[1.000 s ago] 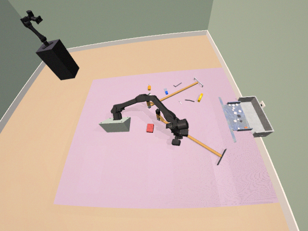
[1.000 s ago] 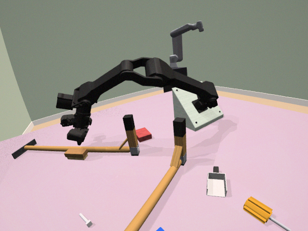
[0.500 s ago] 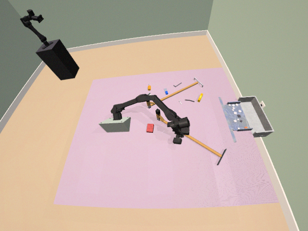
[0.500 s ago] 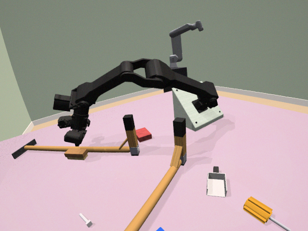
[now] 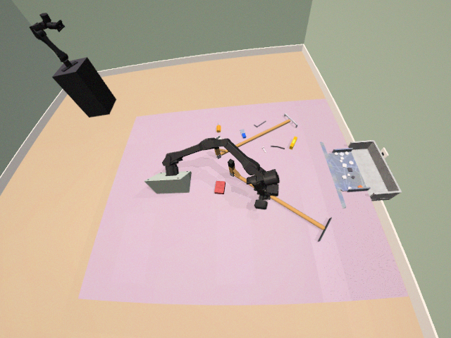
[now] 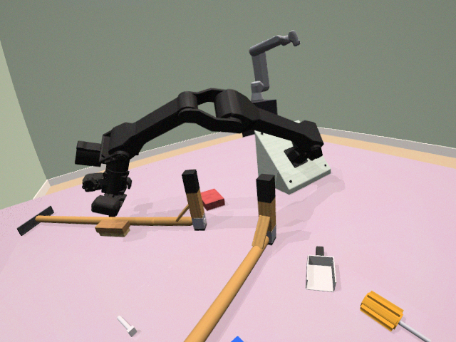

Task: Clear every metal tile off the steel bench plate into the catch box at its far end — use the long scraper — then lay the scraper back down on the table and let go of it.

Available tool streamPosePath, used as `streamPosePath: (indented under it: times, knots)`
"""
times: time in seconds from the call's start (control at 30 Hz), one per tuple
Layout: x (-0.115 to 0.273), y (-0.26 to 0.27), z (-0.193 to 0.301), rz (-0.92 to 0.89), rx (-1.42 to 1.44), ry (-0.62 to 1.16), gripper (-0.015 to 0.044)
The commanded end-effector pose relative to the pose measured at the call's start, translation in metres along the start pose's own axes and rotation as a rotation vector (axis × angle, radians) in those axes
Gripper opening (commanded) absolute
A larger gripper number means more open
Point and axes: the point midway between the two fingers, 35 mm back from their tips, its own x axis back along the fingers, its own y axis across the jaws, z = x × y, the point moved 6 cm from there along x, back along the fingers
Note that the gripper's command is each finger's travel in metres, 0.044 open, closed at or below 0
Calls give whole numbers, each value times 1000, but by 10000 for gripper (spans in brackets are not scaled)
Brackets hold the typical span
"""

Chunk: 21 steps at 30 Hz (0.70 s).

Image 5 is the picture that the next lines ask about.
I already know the yellow rectangular block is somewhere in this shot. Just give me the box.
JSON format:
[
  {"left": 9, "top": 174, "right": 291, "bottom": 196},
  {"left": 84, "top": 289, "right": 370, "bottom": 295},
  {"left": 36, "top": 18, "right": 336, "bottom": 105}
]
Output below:
[{"left": 289, "top": 137, "right": 297, "bottom": 149}]

